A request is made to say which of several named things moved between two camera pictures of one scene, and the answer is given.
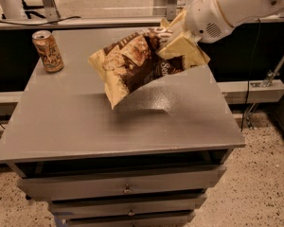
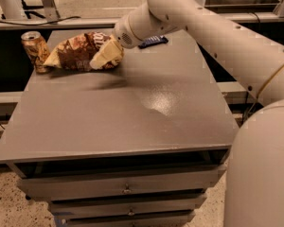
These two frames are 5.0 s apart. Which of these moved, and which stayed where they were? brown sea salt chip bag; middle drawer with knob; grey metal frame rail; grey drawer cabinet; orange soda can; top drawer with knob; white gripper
Moved: brown sea salt chip bag; white gripper; orange soda can
Stayed: grey metal frame rail; grey drawer cabinet; top drawer with knob; middle drawer with knob
